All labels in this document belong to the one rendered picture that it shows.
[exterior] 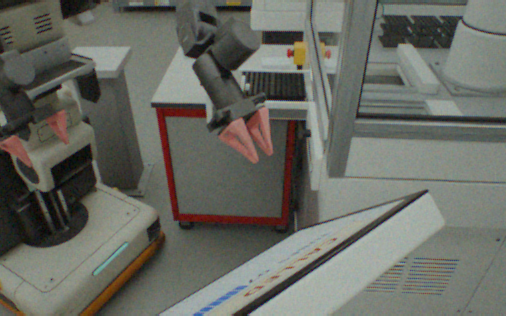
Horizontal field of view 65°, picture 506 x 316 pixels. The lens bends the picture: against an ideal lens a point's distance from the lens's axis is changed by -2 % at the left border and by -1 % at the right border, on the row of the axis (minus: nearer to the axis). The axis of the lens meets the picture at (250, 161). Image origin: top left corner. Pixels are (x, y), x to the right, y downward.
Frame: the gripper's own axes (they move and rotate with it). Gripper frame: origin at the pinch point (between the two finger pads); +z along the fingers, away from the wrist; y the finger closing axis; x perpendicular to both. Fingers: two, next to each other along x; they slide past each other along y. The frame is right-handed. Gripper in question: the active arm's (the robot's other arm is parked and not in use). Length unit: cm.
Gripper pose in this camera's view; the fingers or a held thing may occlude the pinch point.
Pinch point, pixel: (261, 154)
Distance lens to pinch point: 69.2
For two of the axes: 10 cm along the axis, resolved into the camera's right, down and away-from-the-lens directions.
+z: 5.0, 8.6, -1.0
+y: 7.7, -3.9, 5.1
